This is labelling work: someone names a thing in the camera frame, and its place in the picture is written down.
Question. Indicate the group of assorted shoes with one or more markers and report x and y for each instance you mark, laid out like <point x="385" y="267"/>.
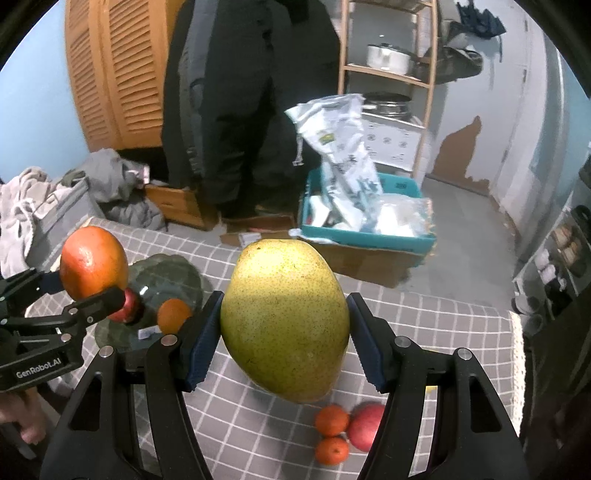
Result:
<point x="561" y="240"/>

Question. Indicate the grey checked tablecloth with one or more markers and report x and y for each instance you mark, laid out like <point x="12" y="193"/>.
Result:
<point x="438" y="332"/>

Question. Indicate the grey jacket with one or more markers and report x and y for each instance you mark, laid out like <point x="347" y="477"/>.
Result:
<point x="194" y="92"/>

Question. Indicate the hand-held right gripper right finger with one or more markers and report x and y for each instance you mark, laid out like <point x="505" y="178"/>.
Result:
<point x="369" y="341"/>

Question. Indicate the pile of grey clothes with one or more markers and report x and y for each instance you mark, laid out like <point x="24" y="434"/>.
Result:
<point x="106" y="175"/>

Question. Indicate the white shoe rack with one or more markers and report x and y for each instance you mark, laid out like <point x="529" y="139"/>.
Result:
<point x="531" y="277"/>

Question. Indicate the green glass bowl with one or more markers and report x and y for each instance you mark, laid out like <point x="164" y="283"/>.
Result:
<point x="157" y="277"/>

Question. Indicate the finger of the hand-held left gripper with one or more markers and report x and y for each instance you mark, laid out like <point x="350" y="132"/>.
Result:
<point x="32" y="282"/>
<point x="99" y="302"/>

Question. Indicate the white rice bag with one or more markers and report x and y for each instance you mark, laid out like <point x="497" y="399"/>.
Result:
<point x="341" y="152"/>

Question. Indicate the red apple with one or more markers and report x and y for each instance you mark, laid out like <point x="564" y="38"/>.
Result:
<point x="364" y="427"/>
<point x="131" y="307"/>

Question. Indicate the black hooded coat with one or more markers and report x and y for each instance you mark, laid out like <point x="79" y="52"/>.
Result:
<point x="258" y="115"/>

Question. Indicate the white plastic basket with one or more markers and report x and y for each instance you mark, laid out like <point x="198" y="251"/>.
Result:
<point x="392" y="143"/>

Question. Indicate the wooden louvered wardrobe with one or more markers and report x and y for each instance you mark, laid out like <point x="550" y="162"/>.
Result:
<point x="124" y="69"/>

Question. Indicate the white cooking pot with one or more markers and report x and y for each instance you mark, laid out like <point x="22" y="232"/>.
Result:
<point x="388" y="57"/>

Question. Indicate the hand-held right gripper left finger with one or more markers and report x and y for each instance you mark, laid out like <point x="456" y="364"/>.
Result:
<point x="203" y="341"/>

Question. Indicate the grey tote bag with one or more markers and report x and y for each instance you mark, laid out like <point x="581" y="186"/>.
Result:
<point x="64" y="212"/>

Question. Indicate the clear plastic bag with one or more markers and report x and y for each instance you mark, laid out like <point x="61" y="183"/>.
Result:
<point x="401" y="214"/>

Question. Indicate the large cardboard box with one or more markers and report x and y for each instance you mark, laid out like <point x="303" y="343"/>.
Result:
<point x="369" y="265"/>

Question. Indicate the olive hanging bag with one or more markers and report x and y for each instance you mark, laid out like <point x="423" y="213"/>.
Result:
<point x="457" y="62"/>

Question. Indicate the pale fleece blanket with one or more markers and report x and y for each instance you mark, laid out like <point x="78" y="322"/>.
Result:
<point x="18" y="217"/>

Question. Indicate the wooden shelf unit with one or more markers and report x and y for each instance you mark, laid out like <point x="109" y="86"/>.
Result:
<point x="427" y="92"/>

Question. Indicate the orange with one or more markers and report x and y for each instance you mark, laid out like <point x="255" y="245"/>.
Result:
<point x="331" y="450"/>
<point x="92" y="263"/>
<point x="331" y="420"/>
<point x="174" y="315"/>

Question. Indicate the grey vertical pipe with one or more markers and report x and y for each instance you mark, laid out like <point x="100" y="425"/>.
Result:
<point x="554" y="161"/>

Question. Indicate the person's left hand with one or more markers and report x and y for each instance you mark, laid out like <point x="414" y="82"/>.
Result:
<point x="18" y="415"/>

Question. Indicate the white door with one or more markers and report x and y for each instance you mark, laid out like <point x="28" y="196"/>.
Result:
<point x="517" y="115"/>

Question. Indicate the wooden drawer box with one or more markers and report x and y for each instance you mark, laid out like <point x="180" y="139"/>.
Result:
<point x="175" y="203"/>

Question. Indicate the small cardboard box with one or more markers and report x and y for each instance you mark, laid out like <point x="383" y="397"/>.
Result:
<point x="258" y="226"/>

